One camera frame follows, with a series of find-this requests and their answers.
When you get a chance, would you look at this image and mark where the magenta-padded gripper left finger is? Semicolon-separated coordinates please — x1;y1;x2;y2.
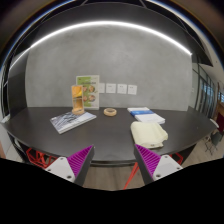
44;144;96;187

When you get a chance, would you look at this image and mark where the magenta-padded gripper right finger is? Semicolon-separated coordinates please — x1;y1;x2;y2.
133;143;184;185

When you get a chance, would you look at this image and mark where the cream ribbed towel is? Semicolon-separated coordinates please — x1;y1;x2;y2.
129;120;169;150

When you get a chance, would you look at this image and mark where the grey cover book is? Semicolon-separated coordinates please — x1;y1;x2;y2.
49;111;98;135

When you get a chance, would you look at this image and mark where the white book with blue band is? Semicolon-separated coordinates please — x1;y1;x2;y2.
126;106;166;125

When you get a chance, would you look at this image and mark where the beige tape roll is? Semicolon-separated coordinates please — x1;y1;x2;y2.
103;107;118;117

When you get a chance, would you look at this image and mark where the orange card in wooden stand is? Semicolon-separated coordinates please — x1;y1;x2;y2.
70;84;86;116

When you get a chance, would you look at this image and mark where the black chair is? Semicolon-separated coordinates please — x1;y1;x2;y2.
203;129;224;156

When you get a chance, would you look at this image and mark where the green menu stand sign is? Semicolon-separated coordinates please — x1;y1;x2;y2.
75;74;101;111

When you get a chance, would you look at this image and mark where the black framed glass partition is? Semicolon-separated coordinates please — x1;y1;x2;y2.
191;63;224;118

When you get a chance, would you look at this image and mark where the white ceiling light strip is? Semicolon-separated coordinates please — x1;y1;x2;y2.
9;20;194;69

